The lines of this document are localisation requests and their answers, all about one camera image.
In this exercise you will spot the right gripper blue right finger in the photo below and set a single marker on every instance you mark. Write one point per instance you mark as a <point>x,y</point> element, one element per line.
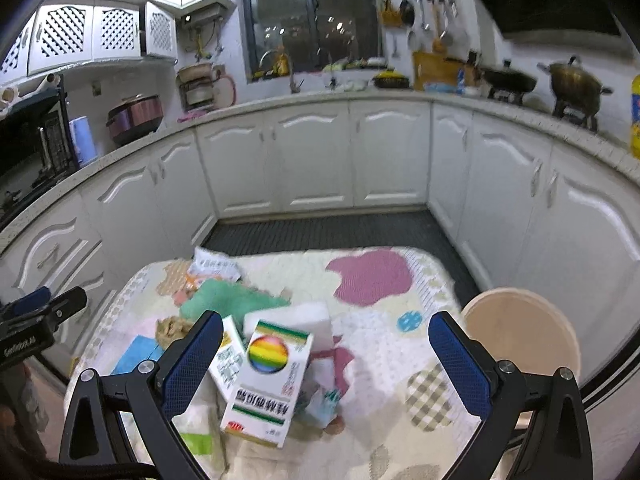
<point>556,443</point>

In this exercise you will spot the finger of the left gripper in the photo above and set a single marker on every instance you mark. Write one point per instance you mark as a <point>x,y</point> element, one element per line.
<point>30,303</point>
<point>69,303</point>

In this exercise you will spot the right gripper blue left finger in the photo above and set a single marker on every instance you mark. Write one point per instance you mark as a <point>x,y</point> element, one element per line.
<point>122,424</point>

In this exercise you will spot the brown paper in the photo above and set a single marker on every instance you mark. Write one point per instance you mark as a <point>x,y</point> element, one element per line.
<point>170,329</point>

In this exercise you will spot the milk carton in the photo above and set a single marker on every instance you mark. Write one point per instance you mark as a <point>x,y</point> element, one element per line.
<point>228,360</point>

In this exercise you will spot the rainbow medicine box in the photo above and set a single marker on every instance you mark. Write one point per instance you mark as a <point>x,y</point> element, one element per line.
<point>264,395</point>

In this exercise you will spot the white snack wrapper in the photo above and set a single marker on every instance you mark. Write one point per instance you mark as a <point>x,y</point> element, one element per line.
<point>215,265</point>

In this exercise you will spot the green fluffy cloth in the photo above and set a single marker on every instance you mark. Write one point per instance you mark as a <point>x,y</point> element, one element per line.
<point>229,299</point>

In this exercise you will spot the clear plastic bag wrapper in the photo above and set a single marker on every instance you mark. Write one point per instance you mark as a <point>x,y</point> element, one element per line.
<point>316,406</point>

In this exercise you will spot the white foam sponge block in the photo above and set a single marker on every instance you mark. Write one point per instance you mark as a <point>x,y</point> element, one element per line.
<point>312,317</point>

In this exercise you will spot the beige round trash bin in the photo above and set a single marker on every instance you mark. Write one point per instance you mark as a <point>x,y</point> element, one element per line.
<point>518,325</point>

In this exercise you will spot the kitchen faucet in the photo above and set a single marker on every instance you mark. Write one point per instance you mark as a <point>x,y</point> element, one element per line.
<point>283,67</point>

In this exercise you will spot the dark kitchen window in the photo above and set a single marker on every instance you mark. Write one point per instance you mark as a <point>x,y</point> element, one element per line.
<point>313,33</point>

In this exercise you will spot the green white paper bag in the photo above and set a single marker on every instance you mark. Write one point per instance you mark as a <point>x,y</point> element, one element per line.
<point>198,426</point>

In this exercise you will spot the black microwave oven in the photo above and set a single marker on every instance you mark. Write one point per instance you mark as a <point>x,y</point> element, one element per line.
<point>37,150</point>

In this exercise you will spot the blue cup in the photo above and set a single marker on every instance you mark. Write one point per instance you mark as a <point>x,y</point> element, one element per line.
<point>83,141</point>

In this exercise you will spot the patterned quilt table cover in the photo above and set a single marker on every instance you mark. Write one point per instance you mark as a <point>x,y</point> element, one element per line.
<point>398,417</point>

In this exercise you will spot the purple rice cooker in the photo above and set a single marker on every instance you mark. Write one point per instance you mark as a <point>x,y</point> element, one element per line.
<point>134,118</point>

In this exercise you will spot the black floor mat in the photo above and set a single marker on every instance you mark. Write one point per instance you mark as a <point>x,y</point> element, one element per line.
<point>418,229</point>

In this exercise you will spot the yellow oil bottle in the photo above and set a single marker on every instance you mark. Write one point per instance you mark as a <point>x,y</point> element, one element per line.
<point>634,142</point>

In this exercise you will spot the bronze stock pot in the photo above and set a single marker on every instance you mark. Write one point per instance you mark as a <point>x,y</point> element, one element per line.
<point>574,87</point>

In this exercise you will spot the black wok with lid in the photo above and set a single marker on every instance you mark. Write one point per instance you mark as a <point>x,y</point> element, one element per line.
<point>498,78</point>

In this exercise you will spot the yellow lidded pot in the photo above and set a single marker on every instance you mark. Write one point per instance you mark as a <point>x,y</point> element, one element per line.
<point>389,79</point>

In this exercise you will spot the wooden cutting board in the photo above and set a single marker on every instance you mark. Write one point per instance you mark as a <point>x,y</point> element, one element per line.
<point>431,68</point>

